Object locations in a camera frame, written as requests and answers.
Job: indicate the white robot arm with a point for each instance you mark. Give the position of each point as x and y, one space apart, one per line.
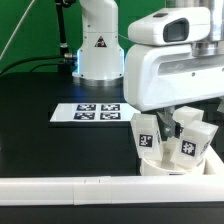
101 60

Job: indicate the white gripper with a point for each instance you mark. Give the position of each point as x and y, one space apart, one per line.
158 77

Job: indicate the thin grey rod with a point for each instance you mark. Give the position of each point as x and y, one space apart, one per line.
16 29

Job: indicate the white L-shaped fence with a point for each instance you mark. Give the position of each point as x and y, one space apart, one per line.
208 187

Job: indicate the white round stool seat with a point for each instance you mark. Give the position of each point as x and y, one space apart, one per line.
166 168

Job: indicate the black vertical pole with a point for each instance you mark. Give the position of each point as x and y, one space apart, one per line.
63 68

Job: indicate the white marker sheet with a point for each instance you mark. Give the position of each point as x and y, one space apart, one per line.
93 112

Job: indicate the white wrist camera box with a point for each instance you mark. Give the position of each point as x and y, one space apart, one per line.
170 26

